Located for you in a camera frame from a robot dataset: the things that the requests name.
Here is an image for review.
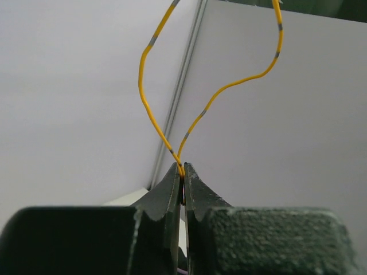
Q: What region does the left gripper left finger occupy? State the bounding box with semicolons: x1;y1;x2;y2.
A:
1;164;181;274

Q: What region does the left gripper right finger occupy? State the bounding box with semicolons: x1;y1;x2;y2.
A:
184;163;358;274

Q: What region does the yellow grey striped cable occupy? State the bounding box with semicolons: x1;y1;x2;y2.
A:
138;0;285;184

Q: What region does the left aluminium frame post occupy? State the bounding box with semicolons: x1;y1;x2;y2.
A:
149;0;207;190

